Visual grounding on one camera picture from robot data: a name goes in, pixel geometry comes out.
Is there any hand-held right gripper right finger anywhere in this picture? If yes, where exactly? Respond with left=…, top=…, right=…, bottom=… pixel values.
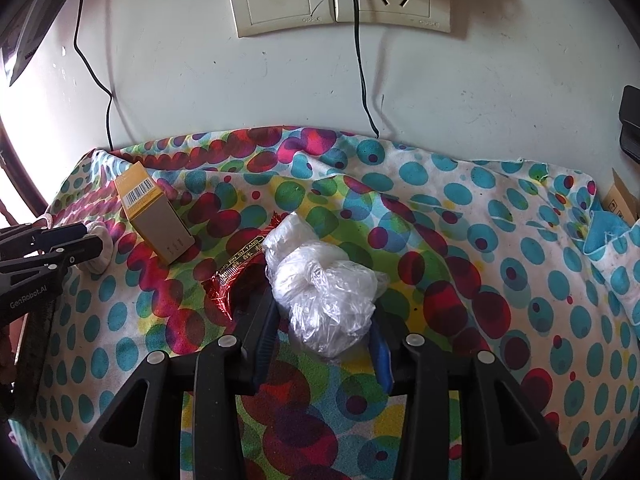
left=369, top=305, right=583, bottom=480

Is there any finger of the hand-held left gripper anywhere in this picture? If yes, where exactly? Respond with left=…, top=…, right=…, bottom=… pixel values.
left=0, top=222, right=90, bottom=253
left=0, top=237, right=106, bottom=276

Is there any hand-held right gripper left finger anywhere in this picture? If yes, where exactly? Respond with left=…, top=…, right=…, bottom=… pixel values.
left=59, top=292, right=281, bottom=480

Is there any large white sock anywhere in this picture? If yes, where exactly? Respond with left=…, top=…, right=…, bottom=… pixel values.
left=84, top=219, right=114, bottom=277

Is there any clear plastic bag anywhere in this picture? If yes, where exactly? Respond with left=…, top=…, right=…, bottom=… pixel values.
left=262, top=212, right=392, bottom=359

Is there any red candy wrapper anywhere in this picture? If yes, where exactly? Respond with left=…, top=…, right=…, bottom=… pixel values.
left=202, top=214, right=282, bottom=322

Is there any yellow box with barcode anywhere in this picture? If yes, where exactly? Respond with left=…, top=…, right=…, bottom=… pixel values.
left=113, top=162, right=197, bottom=266

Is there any colourful polka dot cloth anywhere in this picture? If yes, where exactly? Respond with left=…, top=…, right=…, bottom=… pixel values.
left=7, top=125, right=640, bottom=480

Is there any dark monitor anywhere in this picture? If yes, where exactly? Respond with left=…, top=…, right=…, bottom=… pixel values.
left=0, top=0, right=89, bottom=87

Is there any small cardboard box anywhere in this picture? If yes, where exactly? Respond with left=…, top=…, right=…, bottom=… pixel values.
left=601, top=167, right=640, bottom=224

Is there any thin black hanging cable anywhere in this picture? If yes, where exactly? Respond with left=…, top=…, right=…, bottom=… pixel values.
left=73, top=0, right=116, bottom=153

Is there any black adapter cable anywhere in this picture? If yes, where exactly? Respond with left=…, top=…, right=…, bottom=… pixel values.
left=349, top=0, right=382, bottom=139

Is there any black clamp mount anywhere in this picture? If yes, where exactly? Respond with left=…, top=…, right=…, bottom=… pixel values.
left=618, top=85, right=640, bottom=167

